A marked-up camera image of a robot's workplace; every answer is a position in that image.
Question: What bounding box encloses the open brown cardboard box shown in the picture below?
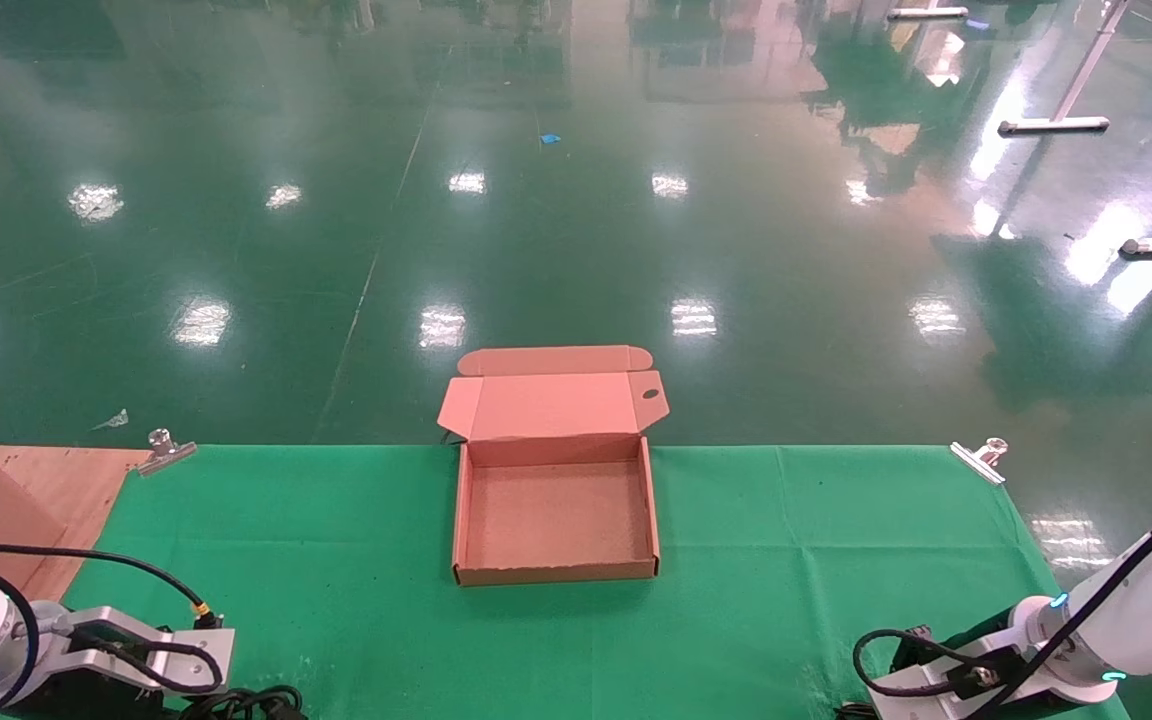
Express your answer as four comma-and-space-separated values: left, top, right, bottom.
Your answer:
436, 345, 672, 588

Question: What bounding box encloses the white table leg with foot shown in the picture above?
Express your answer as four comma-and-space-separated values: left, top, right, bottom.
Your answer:
998, 0, 1132, 137

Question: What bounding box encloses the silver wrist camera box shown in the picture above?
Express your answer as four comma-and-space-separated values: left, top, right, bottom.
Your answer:
866, 645, 1037, 720
36, 605, 237, 696

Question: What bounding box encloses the silver binder clip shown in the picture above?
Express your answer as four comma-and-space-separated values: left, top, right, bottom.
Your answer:
950, 437, 1010, 487
136, 428, 199, 477

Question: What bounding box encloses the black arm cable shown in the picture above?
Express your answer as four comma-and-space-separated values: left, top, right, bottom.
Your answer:
0, 535, 229, 701
854, 500, 1152, 720

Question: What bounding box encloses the green table cloth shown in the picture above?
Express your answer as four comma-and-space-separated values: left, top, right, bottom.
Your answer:
0, 443, 1132, 720

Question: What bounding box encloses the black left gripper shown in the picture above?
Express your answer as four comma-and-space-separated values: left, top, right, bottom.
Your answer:
11, 670, 182, 720

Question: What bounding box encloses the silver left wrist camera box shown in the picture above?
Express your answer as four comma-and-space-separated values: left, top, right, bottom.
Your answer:
36, 605, 237, 696

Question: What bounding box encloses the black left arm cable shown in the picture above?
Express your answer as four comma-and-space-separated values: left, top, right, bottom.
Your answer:
0, 535, 229, 701

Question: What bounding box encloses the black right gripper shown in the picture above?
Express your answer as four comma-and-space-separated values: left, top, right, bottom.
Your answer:
894, 626, 977, 669

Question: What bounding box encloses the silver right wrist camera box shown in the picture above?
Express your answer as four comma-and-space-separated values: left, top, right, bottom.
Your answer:
866, 645, 1037, 720

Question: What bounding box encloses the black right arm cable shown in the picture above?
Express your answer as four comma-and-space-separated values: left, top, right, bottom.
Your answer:
854, 500, 1152, 720

